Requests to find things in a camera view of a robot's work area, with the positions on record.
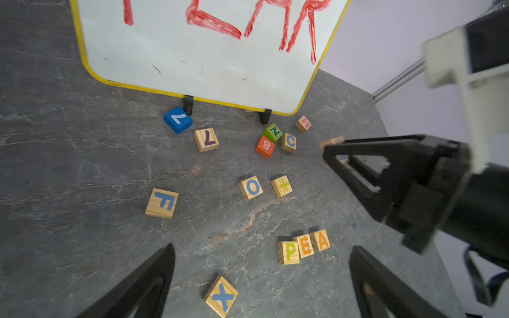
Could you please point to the blue letter block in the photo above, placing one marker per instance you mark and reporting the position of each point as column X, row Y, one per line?
column 178, row 120

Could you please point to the wooden block letter F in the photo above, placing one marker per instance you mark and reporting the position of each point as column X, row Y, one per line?
column 162, row 204

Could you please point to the wooden block letter A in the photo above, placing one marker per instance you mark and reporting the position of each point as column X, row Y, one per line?
column 320, row 241

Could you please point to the wooden block yellow plus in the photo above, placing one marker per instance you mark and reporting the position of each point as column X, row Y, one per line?
column 281, row 186

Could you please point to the wooden block letter P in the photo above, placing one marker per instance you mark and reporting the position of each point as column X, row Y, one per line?
column 288, row 252

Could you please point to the wooden block letter R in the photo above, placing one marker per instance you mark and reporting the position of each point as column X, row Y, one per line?
column 344, row 159

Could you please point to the wooden block letter L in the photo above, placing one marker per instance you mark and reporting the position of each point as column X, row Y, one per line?
column 206, row 140

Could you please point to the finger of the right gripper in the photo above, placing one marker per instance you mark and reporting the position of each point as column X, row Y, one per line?
column 379, row 191

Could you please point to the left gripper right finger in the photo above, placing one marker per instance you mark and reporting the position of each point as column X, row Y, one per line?
column 380, row 293

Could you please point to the wooden block letter O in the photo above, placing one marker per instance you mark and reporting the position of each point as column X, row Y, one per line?
column 250, row 188

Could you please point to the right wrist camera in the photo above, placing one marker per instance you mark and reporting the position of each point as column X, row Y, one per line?
column 474, row 57

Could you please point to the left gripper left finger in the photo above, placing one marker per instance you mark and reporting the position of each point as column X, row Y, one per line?
column 143, row 293

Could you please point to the wooden block letter X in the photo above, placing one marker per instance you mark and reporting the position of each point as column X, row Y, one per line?
column 221, row 296

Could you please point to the red letter block B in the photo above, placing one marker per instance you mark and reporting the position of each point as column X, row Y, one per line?
column 265, row 147

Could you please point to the green letter block N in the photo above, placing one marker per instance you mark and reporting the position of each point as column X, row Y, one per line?
column 273, row 133

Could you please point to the white board with red PEAR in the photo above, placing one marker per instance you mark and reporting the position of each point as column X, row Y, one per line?
column 254, row 55

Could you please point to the wooden block letter E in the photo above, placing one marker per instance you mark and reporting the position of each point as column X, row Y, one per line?
column 305, row 247

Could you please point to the wooden block letter C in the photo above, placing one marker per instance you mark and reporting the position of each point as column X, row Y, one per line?
column 289, row 143

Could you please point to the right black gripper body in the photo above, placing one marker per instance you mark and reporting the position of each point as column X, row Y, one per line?
column 444, row 195

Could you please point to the wooden block pink letter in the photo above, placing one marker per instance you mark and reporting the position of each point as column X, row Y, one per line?
column 303, row 124

